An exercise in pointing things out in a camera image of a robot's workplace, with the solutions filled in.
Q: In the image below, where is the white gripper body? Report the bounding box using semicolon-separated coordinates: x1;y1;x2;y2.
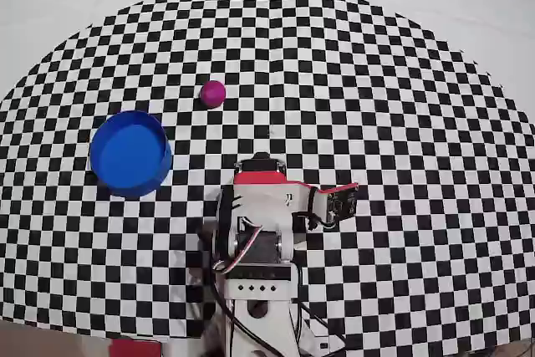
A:
232;183;314;231

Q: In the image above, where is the pink faceted ball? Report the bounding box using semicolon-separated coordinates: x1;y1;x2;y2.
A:
199;79;227;108

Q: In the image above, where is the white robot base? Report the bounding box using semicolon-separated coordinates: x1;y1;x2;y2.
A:
225;298;348;357

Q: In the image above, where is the blue round box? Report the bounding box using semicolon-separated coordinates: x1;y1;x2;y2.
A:
89;110;175;199

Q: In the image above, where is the checkerboard printed white sheet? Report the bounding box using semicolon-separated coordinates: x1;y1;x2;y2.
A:
0;0;535;356

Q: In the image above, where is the red flat object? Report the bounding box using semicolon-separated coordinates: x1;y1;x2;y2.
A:
109;338;163;357

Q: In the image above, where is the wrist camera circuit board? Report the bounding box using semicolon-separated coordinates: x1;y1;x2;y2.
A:
315;181;359;228

